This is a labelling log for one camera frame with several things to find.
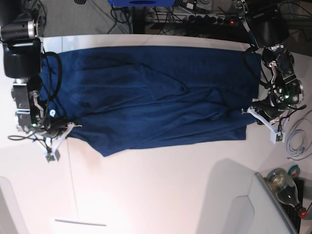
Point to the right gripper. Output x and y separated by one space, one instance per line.
54 128

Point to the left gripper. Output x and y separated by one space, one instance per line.
269 108

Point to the dark blue t-shirt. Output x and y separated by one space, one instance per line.
141 97

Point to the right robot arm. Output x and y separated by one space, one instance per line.
21 25

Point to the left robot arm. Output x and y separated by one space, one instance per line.
268 31

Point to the green tape roll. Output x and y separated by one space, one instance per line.
294 171

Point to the clear plastic bottle red cap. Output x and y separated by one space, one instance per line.
285 190

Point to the black power strip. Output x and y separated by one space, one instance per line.
213 19

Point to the blue plastic bin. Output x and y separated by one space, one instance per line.
145 3

